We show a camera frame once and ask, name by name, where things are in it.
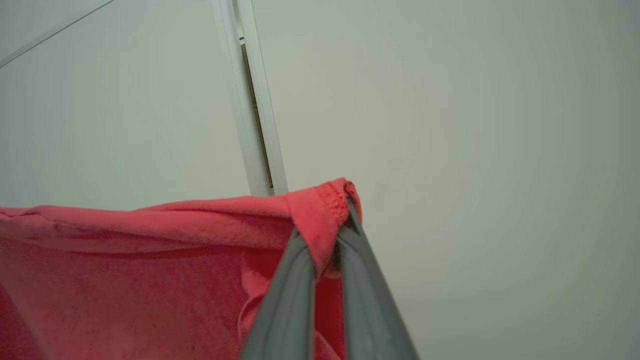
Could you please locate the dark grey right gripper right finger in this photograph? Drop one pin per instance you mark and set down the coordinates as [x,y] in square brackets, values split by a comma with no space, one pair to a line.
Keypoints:
[367,310]

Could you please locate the grey partition post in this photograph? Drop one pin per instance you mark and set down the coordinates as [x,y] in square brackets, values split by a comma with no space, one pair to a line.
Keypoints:
[235,75]

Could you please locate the red jersey with white trim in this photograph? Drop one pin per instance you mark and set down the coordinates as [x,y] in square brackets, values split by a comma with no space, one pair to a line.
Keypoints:
[125,275]

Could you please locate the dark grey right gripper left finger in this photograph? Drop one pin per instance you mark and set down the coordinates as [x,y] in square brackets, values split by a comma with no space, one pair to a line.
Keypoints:
[290,310]

